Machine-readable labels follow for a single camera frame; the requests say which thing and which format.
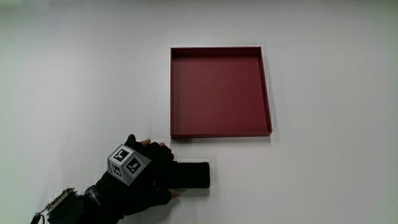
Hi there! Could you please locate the person's left hand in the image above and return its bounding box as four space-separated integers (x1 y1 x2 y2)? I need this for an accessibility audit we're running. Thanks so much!
91 134 182 224

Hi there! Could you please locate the black smartphone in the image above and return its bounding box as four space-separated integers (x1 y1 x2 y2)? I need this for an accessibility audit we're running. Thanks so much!
161 161 211 190

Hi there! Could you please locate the person's left forearm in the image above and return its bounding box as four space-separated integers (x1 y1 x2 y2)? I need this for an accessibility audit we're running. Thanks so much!
30 185 118 224

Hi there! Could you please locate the dark red square tray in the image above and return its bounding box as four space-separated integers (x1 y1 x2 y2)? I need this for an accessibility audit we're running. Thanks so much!
169 46 274 140

